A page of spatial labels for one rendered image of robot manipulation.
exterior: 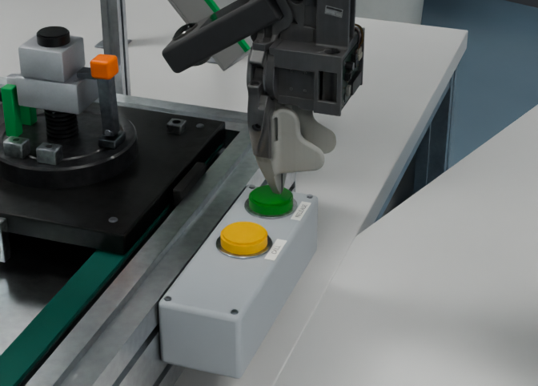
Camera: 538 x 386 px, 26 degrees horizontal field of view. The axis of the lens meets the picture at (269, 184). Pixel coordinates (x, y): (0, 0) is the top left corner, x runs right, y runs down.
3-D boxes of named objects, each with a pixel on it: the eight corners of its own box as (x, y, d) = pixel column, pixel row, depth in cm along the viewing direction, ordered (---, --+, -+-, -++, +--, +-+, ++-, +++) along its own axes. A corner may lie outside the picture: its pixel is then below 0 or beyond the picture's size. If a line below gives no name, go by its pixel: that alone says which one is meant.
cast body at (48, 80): (100, 97, 110) (95, 27, 107) (78, 115, 107) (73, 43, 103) (22, 85, 113) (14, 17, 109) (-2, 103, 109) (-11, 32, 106)
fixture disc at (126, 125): (160, 134, 116) (159, 115, 115) (97, 199, 104) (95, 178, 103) (35, 114, 120) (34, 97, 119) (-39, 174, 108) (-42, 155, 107)
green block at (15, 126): (23, 133, 112) (18, 84, 109) (17, 138, 111) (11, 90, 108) (12, 130, 112) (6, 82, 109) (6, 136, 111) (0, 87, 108)
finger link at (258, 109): (265, 166, 98) (264, 69, 94) (247, 162, 98) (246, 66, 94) (283, 142, 102) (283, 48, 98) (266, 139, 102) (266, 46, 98)
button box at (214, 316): (318, 250, 110) (319, 192, 107) (240, 381, 92) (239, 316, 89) (248, 238, 112) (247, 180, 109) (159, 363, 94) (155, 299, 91)
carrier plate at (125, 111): (226, 138, 120) (226, 119, 118) (126, 255, 100) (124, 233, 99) (19, 106, 126) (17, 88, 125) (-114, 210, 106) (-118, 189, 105)
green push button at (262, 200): (299, 207, 107) (299, 187, 106) (284, 227, 103) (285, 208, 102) (257, 199, 108) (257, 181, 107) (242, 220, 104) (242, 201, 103)
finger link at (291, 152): (319, 216, 100) (320, 118, 96) (254, 205, 102) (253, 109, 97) (329, 199, 103) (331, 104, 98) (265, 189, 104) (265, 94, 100)
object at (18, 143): (31, 152, 108) (30, 138, 107) (23, 159, 107) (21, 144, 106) (12, 149, 108) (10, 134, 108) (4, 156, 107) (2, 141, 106)
